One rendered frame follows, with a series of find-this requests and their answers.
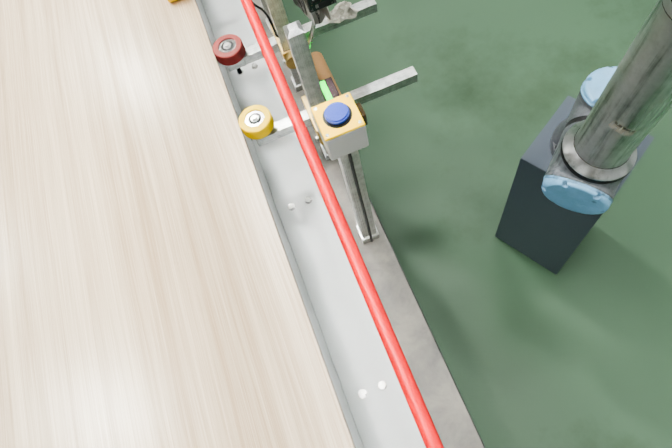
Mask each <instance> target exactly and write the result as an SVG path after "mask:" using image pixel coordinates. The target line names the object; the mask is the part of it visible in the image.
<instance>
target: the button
mask: <svg viewBox="0 0 672 448"><path fill-rule="evenodd" d="M324 116H325V119H326V121H327V122H328V123H330V124H333V125H339V124H342V123H344V122H345V121H346V120H347V119H348V117H349V108H348V107H347V105H346V104H344V103H342V102H334V103H331V104H330V105H328V106H327V107H326V109H325V111H324Z"/></svg>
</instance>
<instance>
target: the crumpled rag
mask: <svg viewBox="0 0 672 448"><path fill-rule="evenodd" d="M357 12H358V10H357V9H354V8H351V3H350V2H347V1H343V2H340V3H338V4H337V5H336V6H334V9H333V10H332V11H330V14H331V20H329V19H328V18H326V19H327V21H328V23H334V22H335V23H341V22H342V21H344V20H345V19H353V18H356V15H357Z"/></svg>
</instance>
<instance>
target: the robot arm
mask: <svg viewBox="0 0 672 448"><path fill-rule="evenodd" d="M293 2H294V4H295V5H297V6H298V7H299V8H300V9H301V10H302V11H303V13H304V14H305V15H306V16H307V17H308V18H309V19H310V20H311V21H312V22H313V24H314V26H316V24H315V23H317V24H320V23H322V22H323V20H324V18H325V16H326V17H327V18H328V19H329V20H331V14H330V12H329V9H328V6H329V5H332V4H334V3H335V4H336V3H337V1H336V0H293ZM315 11H317V12H316V13H317V14H316V13H315ZM671 107H672V0H658V1H657V3H656V5H655V6H654V8H653V9H652V11H651V13H650V14H649V16H648V18H647V19H646V21H645V23H644V24H643V26H642V28H641V29H640V31H639V33H638V34H637V36H636V37H635V39H634V41H633V42H632V44H631V46H630V47H629V49H628V51H627V52H626V54H625V56H624V57H623V59H622V60H621V62H620V64H619V65H618V67H617V66H612V67H603V68H600V69H597V70H595V71H594V72H592V73H591V74H590V75H589V76H588V77H587V78H586V80H585V81H584V82H583V84H582V86H581V89H580V92H579V94H578V96H577V99H576V101H575V103H574V105H573V108H572V110H571V112H570V115H569V117H568V118H566V119H565V120H563V121H562V122H561V123H560V124H559V125H558V126H557V127H556V129H555V130H554V132H553V135H552V137H551V140H550V150H551V154H552V156H553V157H552V160H551V162H550V164H549V167H548V169H547V172H546V174H545V176H544V177H543V183H542V192H543V194H544V195H545V196H546V197H547V198H548V199H549V200H550V201H552V202H554V203H555V204H557V205H558V206H560V207H563V208H565V209H568V210H571V211H574V212H578V213H582V214H591V215H595V214H601V213H604V212H606V211H607V210H608V209H609V207H610V205H611V203H613V198H614V195H615V192H616V189H617V187H618V185H619V184H620V182H621V181H622V180H623V179H624V178H625V177H626V175H627V174H628V173H629V172H630V171H631V170H632V168H633V167H634V165H635V163H636V160H637V147H638V146H639V144H640V143H641V142H642V141H643V140H644V139H645V137H646V136H647V135H648V134H649V133H650V132H651V130H652V129H653V128H654V127H655V126H656V125H657V123H658V122H659V121H660V120H661V119H662V117H663V116H664V115H665V114H666V113H667V112H668V110H669V109H670V108H671Z"/></svg>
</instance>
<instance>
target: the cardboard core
mask: <svg viewBox="0 0 672 448"><path fill-rule="evenodd" d="M311 55H312V59H313V62H314V66H315V69H316V72H317V76H318V79H319V80H324V79H326V78H329V77H331V78H332V80H333V82H334V84H335V86H336V88H337V90H338V92H339V94H340V95H342V94H341V92H340V90H339V88H338V86H337V84H336V82H335V80H334V78H333V76H332V74H331V72H330V70H329V68H328V66H327V63H326V61H325V59H324V57H323V55H322V53H320V52H312V53H311Z"/></svg>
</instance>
